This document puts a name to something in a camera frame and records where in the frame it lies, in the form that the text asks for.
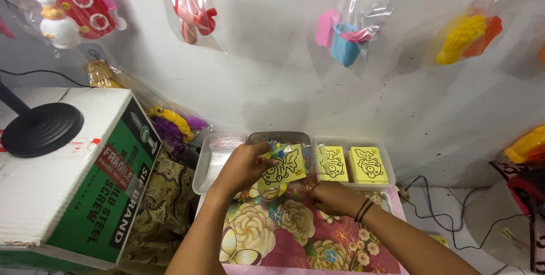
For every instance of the person's left hand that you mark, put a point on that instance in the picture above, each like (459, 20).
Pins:
(240, 168)

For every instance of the person's right hand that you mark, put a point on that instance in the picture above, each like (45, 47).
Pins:
(336, 198)

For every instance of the person's right fingers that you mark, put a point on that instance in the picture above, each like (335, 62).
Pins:
(316, 196)

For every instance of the clear packet with yellow fish card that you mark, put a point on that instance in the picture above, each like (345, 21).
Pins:
(287, 168)

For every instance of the stack of yellow drawing cards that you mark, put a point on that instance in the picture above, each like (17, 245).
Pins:
(335, 164)
(368, 165)

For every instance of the pink floral low table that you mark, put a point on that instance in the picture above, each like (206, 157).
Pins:
(298, 236)

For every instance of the dark grey plastic container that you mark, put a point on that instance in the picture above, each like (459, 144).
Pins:
(281, 137)

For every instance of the clear plastic container with cards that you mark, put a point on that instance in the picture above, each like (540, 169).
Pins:
(389, 155)

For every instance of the stack of clear plastic sleeves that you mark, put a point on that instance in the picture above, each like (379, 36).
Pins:
(223, 151)

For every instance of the clear plastic container with sleeves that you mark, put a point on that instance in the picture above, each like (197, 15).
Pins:
(204, 168)

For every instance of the loose yellow card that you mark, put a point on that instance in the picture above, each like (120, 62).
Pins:
(438, 240)

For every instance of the brown batik cloth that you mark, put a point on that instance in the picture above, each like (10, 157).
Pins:
(164, 207)

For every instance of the bagged purple yellow toys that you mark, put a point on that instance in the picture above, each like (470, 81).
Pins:
(174, 123)

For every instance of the bagged pink blue toy set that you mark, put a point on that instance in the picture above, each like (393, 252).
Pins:
(347, 36)

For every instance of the red black patterned bag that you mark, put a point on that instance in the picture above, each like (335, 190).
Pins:
(526, 189)

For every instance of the yellow orange plastic toy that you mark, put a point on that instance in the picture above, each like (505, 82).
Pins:
(526, 145)

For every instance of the bagged red pink toy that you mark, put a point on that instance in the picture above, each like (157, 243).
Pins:
(193, 15)

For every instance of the bagged yellow orange toy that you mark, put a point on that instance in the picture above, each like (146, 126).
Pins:
(468, 38)

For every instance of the bagged gold toy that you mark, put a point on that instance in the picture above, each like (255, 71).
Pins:
(102, 74)

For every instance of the white and green cardboard box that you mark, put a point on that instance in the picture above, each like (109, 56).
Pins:
(64, 189)

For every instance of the black round lamp stand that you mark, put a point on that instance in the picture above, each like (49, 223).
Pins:
(40, 128)

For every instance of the bagged red stove chef toy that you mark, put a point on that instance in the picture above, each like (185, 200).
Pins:
(78, 8)

